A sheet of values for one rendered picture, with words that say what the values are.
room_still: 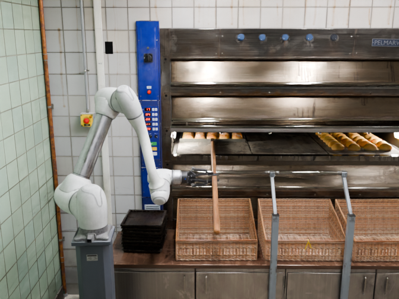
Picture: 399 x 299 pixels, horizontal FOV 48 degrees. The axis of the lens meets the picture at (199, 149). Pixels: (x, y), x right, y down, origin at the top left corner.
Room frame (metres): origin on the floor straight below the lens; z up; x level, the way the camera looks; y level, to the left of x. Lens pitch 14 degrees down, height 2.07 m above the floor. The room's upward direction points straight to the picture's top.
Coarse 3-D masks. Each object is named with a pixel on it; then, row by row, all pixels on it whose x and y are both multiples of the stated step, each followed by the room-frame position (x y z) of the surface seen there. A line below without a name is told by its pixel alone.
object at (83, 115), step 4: (84, 112) 3.25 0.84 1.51; (92, 112) 3.25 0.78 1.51; (80, 116) 3.20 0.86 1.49; (84, 116) 3.20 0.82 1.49; (88, 116) 3.20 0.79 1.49; (92, 116) 3.20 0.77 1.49; (80, 120) 3.20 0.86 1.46; (92, 120) 3.20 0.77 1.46; (80, 124) 3.21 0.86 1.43; (84, 124) 3.20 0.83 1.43; (88, 124) 3.20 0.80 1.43
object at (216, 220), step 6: (216, 180) 2.61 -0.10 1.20; (216, 186) 2.50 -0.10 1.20; (216, 192) 2.39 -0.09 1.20; (216, 198) 2.30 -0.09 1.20; (216, 204) 2.21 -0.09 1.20; (216, 210) 2.13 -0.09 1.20; (216, 216) 2.06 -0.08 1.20; (216, 222) 1.98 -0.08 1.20; (216, 228) 1.91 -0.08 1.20; (216, 234) 1.91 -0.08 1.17
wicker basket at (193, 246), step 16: (192, 208) 3.21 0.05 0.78; (208, 208) 3.21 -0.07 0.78; (224, 208) 3.21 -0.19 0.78; (240, 208) 3.21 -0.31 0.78; (176, 224) 2.93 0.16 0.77; (192, 224) 3.17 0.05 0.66; (208, 224) 3.18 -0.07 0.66; (224, 224) 3.18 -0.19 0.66; (240, 224) 3.17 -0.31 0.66; (176, 240) 2.76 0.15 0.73; (192, 240) 2.76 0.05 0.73; (208, 240) 2.76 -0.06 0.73; (224, 240) 2.76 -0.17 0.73; (240, 240) 2.76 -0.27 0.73; (256, 240) 2.76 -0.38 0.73; (176, 256) 2.76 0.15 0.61; (192, 256) 2.77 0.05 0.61; (208, 256) 2.76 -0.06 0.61; (224, 256) 2.81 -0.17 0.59; (240, 256) 2.81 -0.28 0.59; (256, 256) 2.77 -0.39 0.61
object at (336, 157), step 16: (176, 160) 3.27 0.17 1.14; (192, 160) 3.26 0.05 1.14; (208, 160) 3.26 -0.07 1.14; (224, 160) 3.26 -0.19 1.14; (240, 160) 3.26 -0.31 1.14; (256, 160) 3.26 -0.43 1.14; (272, 160) 3.26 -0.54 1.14; (288, 160) 3.26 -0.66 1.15; (304, 160) 3.25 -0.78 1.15; (320, 160) 3.25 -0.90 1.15; (336, 160) 3.25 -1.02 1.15; (352, 160) 3.25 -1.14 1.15; (368, 160) 3.25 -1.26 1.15; (384, 160) 3.25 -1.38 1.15
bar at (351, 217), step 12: (348, 192) 2.79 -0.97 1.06; (348, 204) 2.73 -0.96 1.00; (276, 216) 2.66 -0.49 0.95; (348, 216) 2.67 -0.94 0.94; (276, 228) 2.66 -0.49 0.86; (348, 228) 2.65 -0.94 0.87; (276, 240) 2.66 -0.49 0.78; (348, 240) 2.65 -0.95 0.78; (276, 252) 2.66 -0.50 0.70; (348, 252) 2.65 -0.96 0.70; (276, 264) 2.66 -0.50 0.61; (348, 264) 2.65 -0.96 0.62; (348, 276) 2.65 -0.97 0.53; (348, 288) 2.65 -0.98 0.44
